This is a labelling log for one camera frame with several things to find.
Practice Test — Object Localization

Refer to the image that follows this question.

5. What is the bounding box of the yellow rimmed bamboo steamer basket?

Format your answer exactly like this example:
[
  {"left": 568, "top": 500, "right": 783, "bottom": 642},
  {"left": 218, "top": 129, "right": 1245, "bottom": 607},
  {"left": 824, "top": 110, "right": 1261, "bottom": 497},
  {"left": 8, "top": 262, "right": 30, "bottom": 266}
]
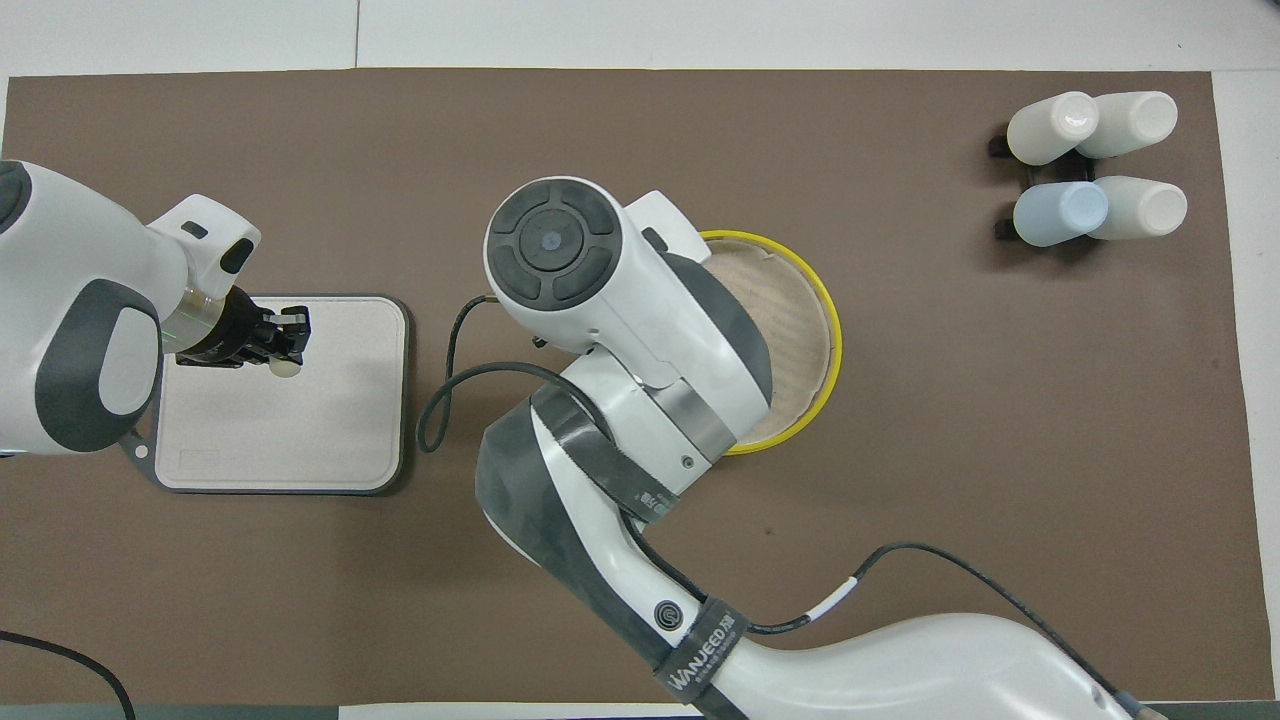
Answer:
[{"left": 697, "top": 229, "right": 843, "bottom": 457}]

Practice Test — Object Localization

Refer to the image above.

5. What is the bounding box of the black printed velcro strap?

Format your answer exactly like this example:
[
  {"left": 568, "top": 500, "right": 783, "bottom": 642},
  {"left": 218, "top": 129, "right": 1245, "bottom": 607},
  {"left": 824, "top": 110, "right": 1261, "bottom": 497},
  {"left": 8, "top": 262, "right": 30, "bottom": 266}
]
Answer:
[{"left": 653, "top": 597, "right": 751, "bottom": 703}]

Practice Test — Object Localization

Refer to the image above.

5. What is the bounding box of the white plastic cup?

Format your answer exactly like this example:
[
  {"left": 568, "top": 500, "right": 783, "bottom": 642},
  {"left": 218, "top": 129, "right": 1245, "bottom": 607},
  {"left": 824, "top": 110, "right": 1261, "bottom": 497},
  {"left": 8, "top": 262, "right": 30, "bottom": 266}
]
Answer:
[
  {"left": 1006, "top": 91, "right": 1101, "bottom": 167},
  {"left": 1075, "top": 91, "right": 1179, "bottom": 159},
  {"left": 1088, "top": 176, "right": 1189, "bottom": 241}
]

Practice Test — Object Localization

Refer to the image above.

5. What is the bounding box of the brown table mat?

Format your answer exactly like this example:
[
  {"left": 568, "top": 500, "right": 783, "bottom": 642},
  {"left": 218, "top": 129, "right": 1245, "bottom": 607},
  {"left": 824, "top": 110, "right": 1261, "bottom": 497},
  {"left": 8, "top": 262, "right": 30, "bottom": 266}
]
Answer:
[{"left": 0, "top": 68, "right": 1263, "bottom": 706}]

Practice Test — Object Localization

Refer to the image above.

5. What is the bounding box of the light blue plastic cup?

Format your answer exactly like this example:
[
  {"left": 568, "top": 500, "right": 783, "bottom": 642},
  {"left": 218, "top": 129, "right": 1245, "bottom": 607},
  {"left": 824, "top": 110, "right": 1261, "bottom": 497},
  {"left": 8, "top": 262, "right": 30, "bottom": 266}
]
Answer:
[{"left": 1013, "top": 181, "right": 1110, "bottom": 248}]

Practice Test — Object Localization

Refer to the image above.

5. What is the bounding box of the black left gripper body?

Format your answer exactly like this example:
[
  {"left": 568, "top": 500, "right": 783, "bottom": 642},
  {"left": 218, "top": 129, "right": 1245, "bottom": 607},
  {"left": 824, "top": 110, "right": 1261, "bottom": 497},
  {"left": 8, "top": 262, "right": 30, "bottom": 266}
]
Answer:
[{"left": 176, "top": 288, "right": 273, "bottom": 369}]

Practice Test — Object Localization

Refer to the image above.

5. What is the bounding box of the white grey-rimmed cutting board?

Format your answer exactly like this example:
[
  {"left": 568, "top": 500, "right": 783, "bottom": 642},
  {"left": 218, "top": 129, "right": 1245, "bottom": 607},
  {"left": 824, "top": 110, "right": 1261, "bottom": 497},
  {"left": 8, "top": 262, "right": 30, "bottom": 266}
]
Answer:
[{"left": 120, "top": 293, "right": 413, "bottom": 497}]

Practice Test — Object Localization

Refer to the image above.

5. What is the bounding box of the black cup rack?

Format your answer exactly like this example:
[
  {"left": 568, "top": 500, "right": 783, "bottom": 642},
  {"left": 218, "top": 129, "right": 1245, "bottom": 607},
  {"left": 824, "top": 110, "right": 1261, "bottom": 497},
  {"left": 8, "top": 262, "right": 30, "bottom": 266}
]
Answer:
[{"left": 988, "top": 125, "right": 1101, "bottom": 248}]

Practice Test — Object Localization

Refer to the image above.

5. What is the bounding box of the plain black velcro strap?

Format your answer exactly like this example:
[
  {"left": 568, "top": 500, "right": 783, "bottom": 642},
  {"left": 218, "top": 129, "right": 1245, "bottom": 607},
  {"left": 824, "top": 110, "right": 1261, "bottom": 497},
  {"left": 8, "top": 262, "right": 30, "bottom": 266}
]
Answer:
[{"left": 530, "top": 385, "right": 683, "bottom": 526}]

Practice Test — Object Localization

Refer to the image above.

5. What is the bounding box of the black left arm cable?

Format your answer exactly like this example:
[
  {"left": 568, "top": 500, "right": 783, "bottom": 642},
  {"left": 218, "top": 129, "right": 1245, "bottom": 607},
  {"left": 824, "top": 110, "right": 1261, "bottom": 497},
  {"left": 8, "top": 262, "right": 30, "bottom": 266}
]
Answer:
[{"left": 0, "top": 630, "right": 137, "bottom": 720}]

